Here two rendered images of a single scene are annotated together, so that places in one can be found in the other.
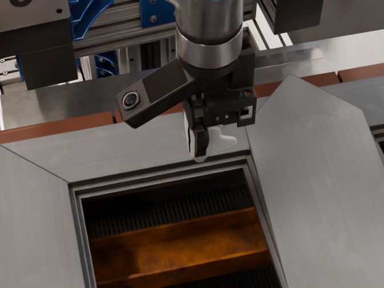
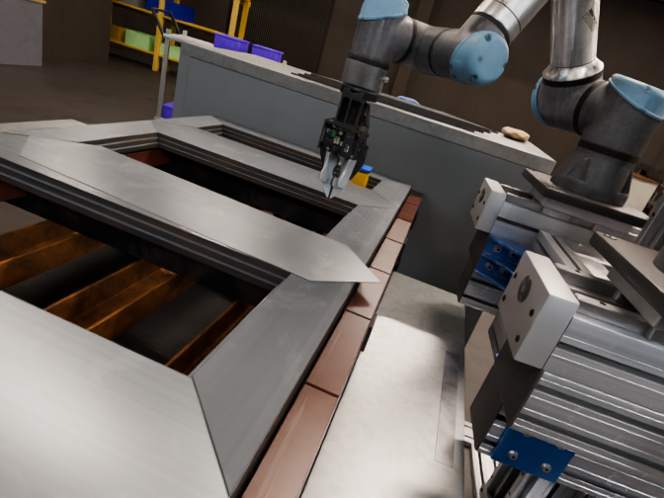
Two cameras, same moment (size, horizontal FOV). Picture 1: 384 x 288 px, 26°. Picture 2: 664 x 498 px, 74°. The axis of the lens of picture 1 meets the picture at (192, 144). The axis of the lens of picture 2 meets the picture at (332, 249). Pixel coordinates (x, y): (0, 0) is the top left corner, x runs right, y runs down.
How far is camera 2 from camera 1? 1.44 m
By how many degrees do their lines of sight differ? 84
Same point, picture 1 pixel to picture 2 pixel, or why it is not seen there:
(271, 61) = (445, 418)
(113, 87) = (453, 331)
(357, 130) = (293, 267)
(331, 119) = (316, 267)
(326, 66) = (420, 453)
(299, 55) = (445, 442)
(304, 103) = (344, 268)
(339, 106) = (326, 276)
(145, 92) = not seen: hidden behind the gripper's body
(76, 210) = (341, 205)
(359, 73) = (357, 327)
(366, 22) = not seen: outside the picture
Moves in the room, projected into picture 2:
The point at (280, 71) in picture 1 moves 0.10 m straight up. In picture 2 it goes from (429, 415) to (453, 368)
